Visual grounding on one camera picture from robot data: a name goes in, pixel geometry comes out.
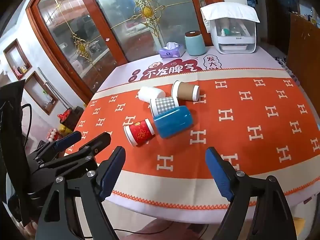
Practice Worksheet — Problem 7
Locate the red paper cup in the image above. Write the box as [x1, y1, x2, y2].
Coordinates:
[124, 119, 155, 146]

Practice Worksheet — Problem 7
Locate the white paper cup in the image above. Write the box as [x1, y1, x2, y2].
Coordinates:
[138, 86, 165, 103]

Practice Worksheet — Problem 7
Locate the checkered paper cup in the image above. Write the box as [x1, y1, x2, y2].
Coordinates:
[150, 96, 179, 117]

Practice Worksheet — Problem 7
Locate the blue plastic cup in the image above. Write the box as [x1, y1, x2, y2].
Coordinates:
[153, 106, 193, 139]

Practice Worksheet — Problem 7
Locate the brown kraft paper cup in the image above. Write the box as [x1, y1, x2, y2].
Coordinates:
[171, 80, 200, 102]

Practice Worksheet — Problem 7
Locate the egg carton box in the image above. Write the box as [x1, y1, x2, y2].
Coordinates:
[46, 128, 62, 142]

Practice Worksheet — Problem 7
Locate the red gift basket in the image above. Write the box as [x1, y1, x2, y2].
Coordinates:
[57, 106, 84, 131]

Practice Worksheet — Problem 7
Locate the wooden glass sliding door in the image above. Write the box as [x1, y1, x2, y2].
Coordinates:
[26, 0, 223, 102]

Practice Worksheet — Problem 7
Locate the purple tissue pack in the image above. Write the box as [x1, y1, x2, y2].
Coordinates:
[159, 42, 185, 59]

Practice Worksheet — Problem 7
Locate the lilac printed tablecloth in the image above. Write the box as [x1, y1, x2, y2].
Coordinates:
[63, 45, 320, 225]

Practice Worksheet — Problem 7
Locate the teal canister with brown lid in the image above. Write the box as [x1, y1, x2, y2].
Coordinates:
[185, 30, 206, 56]

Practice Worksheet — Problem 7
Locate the dark wooden cabinet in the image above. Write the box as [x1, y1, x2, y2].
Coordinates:
[286, 14, 320, 113]

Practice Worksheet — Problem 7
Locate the white countertop appliance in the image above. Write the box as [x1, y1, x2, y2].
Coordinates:
[210, 18, 257, 54]

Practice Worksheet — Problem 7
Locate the black cable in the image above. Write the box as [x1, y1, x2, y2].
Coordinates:
[21, 103, 33, 148]

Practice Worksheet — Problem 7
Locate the lower wall niche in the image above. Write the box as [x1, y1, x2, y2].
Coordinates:
[24, 71, 58, 115]

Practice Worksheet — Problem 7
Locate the wall niche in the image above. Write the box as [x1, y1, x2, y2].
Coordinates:
[24, 71, 58, 115]
[3, 39, 31, 80]

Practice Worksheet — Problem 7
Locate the upper wall niche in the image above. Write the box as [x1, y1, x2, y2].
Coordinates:
[3, 39, 31, 80]

